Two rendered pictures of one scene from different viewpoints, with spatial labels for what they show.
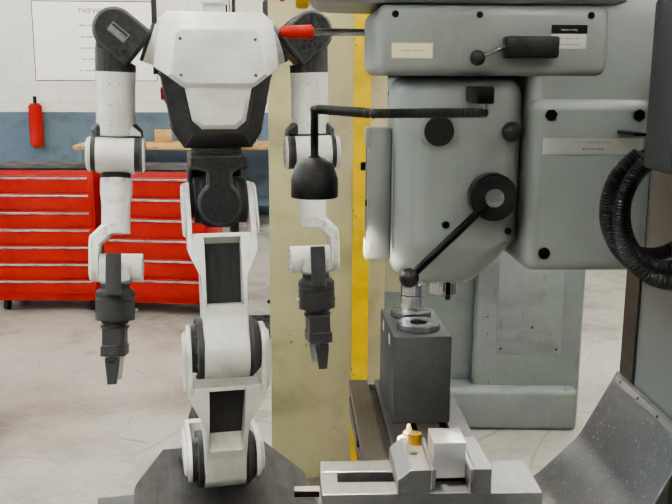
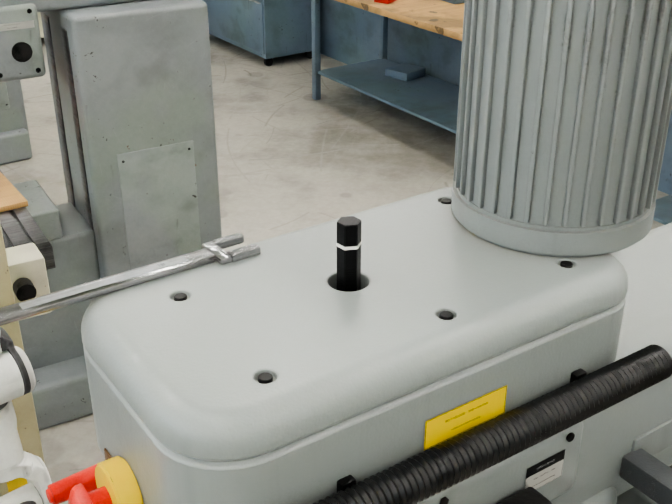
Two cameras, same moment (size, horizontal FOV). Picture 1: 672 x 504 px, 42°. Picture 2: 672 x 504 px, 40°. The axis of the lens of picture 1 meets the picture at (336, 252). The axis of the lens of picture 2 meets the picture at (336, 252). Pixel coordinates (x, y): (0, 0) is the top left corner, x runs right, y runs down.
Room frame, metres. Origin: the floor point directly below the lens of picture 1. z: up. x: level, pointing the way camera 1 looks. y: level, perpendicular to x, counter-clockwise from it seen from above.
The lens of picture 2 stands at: (0.79, 0.21, 2.29)
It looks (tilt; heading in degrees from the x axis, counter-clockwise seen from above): 27 degrees down; 329
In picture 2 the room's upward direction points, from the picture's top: straight up
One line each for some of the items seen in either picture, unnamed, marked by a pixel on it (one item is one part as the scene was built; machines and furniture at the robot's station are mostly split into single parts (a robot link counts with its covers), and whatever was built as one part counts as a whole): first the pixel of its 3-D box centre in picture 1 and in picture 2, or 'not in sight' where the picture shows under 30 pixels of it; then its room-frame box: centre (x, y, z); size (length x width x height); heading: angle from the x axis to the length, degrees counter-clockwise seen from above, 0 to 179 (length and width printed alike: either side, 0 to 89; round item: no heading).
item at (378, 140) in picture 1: (377, 193); not in sight; (1.39, -0.07, 1.45); 0.04 x 0.04 x 0.21; 3
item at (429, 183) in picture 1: (448, 177); not in sight; (1.39, -0.18, 1.47); 0.21 x 0.19 x 0.32; 3
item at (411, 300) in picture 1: (411, 298); not in sight; (1.86, -0.17, 1.15); 0.05 x 0.05 x 0.05
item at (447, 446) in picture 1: (446, 452); not in sight; (1.31, -0.18, 1.03); 0.06 x 0.05 x 0.06; 3
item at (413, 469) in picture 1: (411, 464); not in sight; (1.31, -0.12, 1.01); 0.12 x 0.06 x 0.04; 3
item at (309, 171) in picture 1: (314, 176); not in sight; (1.33, 0.03, 1.48); 0.07 x 0.07 x 0.06
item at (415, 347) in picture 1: (413, 360); not in sight; (1.81, -0.17, 1.02); 0.22 x 0.12 x 0.20; 4
